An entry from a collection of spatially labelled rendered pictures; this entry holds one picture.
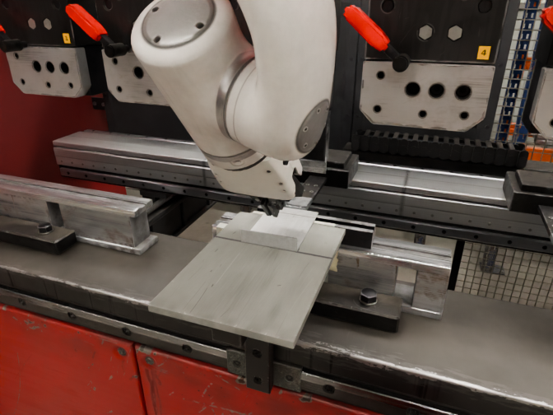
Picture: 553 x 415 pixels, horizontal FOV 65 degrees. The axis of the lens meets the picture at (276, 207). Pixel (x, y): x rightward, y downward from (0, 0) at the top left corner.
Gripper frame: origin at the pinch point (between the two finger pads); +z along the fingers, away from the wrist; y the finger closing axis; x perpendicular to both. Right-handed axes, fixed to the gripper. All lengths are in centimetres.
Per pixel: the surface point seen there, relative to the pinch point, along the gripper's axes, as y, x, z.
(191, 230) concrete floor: 113, -51, 182
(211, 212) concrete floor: 113, -72, 200
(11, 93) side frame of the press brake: 85, -27, 18
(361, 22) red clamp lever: -10.3, -16.1, -16.7
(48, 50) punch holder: 40.1, -15.6, -10.5
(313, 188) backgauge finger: -0.6, -11.5, 17.7
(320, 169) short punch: -4.4, -8.6, 4.6
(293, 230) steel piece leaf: -1.9, 0.8, 7.7
